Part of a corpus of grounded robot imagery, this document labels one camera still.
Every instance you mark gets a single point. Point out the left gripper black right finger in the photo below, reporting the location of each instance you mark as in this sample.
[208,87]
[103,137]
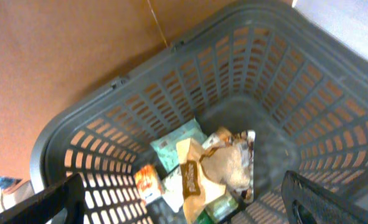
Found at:
[307,202]

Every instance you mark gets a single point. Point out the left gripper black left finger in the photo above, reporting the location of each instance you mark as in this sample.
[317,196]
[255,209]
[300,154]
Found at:
[62,202]

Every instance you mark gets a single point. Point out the orange snack packet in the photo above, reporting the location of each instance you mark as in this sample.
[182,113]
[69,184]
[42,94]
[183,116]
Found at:
[148,184]

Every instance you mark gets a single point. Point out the beige snack bag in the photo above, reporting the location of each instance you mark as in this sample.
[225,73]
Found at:
[222,165]

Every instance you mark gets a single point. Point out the white bamboo print tube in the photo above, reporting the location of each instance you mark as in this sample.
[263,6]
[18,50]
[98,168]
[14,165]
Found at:
[214,212]

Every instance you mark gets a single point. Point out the teal wipes packet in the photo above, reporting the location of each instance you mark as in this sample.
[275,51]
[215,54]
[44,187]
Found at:
[165,146]

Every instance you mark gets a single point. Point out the grey plastic basket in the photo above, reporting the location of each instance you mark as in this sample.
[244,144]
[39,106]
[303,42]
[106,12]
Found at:
[256,65]

